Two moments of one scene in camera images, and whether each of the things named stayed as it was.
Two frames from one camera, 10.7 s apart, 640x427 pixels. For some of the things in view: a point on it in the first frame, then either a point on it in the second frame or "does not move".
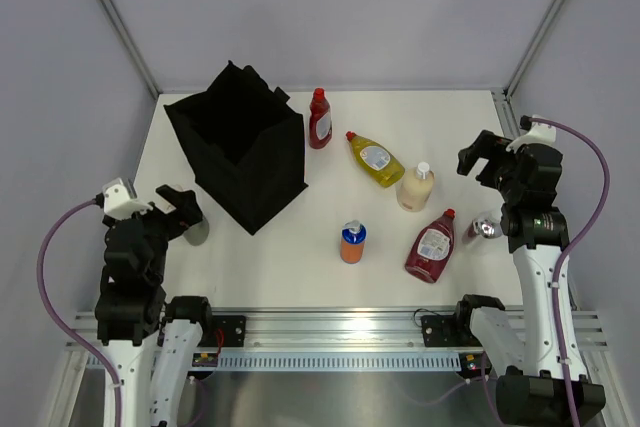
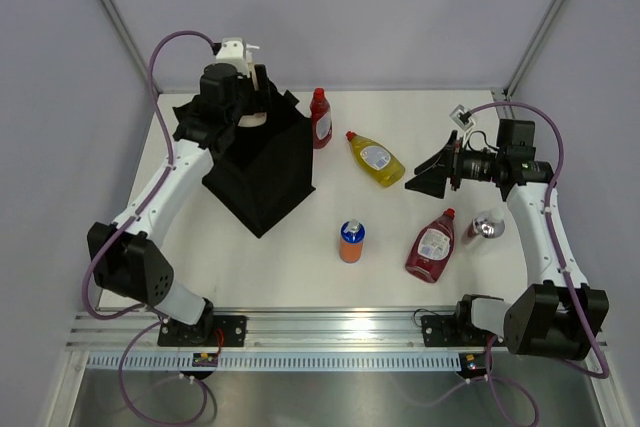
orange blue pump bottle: (352, 241) does not move
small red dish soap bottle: (320, 120) does not move
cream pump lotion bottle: (414, 187) to (239, 54)
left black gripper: (186, 214) to (257, 100)
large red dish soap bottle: (431, 248) does not move
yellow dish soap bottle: (376, 160) does not move
